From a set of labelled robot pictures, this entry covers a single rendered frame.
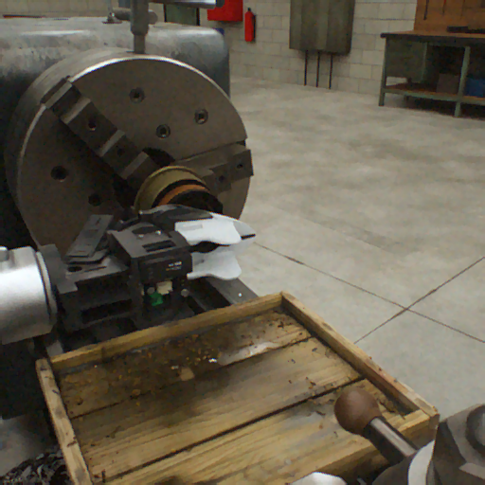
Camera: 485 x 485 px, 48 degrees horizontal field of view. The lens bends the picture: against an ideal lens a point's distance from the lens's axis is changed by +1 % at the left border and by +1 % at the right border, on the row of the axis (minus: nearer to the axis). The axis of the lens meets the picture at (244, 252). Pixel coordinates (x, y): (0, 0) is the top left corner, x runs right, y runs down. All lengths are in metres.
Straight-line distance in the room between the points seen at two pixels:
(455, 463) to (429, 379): 2.00
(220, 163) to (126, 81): 0.15
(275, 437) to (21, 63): 0.58
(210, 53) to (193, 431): 0.57
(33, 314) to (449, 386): 1.87
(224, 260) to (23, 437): 0.72
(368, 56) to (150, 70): 7.75
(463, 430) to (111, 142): 0.52
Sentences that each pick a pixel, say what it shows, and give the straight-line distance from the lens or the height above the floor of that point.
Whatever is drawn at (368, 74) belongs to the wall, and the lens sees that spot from 8.41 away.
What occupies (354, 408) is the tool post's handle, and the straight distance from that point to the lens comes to 0.24.
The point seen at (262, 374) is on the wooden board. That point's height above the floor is 0.88.
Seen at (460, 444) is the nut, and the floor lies 1.17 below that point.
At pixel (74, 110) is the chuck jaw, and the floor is 1.19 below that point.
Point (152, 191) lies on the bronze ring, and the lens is 0.61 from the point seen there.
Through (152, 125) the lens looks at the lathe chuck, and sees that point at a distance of 0.70.
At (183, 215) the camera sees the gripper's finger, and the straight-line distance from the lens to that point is 0.52.
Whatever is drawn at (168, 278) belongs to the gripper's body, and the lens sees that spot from 0.48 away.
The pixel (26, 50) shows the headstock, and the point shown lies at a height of 1.23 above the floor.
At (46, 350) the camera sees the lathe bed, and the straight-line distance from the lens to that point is 0.83.
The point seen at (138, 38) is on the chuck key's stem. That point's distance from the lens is 0.73.
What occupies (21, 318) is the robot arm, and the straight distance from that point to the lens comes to 0.46.
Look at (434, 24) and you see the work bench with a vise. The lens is 7.81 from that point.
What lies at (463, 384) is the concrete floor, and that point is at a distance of 2.21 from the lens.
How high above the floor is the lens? 1.30
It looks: 26 degrees down
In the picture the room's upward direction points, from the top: straight up
